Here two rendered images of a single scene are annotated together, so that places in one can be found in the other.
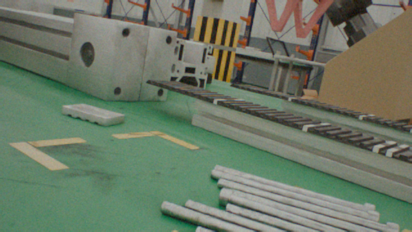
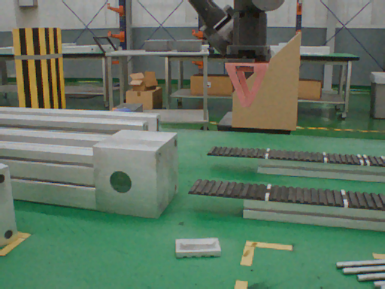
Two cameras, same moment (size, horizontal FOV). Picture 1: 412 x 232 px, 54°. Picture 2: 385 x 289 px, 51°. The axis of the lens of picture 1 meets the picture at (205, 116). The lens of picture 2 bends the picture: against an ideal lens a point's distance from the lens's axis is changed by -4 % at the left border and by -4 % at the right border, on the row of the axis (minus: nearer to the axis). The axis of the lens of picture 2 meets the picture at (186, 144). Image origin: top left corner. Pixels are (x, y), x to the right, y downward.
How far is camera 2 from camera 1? 0.32 m
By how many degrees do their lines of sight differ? 23
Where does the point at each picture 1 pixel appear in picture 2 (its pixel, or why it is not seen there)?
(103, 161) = not seen: outside the picture
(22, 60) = (22, 194)
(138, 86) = (167, 193)
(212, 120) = (263, 212)
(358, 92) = (265, 112)
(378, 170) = not seen: outside the picture
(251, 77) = (68, 71)
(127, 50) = (161, 170)
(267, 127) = (313, 209)
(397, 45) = (288, 71)
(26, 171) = not seen: outside the picture
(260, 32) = (65, 23)
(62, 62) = (86, 191)
